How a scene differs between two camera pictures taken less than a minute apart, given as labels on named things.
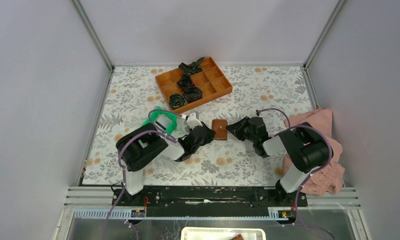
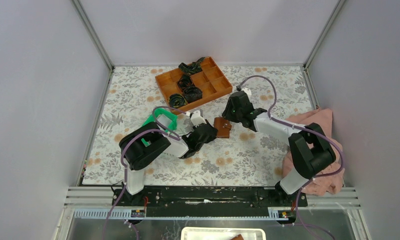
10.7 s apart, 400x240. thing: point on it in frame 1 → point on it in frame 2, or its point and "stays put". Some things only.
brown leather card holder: (219, 126) stays put
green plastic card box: (163, 119) stays put
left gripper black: (208, 138) stays put
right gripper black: (237, 127) → (227, 114)
